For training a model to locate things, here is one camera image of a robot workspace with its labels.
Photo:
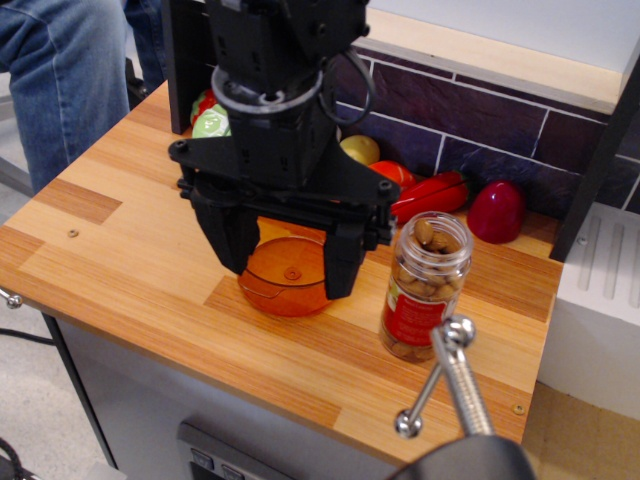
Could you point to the clear almond jar red label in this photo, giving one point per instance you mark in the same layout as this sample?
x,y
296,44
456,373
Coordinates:
x,y
430,262

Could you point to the chrome clamp screw handle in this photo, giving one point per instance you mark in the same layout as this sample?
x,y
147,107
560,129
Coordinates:
x,y
480,453

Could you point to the grey control panel with buttons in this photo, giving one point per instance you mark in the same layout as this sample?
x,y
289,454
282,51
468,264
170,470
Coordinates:
x,y
205,457

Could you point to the red orange toy tomato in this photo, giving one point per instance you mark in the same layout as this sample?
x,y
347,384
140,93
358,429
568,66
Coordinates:
x,y
395,172

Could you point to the white ribbed appliance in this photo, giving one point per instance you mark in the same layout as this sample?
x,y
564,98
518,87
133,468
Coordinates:
x,y
592,347

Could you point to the green toy cabbage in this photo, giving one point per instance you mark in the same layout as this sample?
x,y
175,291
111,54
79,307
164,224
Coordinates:
x,y
212,123

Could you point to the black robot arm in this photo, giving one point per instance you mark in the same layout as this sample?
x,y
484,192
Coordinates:
x,y
270,65

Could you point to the dark red toy egg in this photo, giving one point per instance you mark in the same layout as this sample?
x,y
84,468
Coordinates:
x,y
497,213

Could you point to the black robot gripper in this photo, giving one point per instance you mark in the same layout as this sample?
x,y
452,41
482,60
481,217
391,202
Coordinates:
x,y
288,167

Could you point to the small chrome knob left edge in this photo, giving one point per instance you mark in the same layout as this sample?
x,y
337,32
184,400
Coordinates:
x,y
12,300

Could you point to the red toy chili pepper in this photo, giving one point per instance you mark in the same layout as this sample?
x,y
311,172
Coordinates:
x,y
444,192

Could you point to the person leg in jeans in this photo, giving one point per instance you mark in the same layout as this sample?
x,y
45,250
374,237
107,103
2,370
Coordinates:
x,y
67,65

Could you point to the yellow toy potato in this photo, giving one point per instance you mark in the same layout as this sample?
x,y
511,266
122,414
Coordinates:
x,y
361,148

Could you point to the orange transparent plastic pot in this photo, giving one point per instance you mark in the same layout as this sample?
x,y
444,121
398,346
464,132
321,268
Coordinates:
x,y
285,275

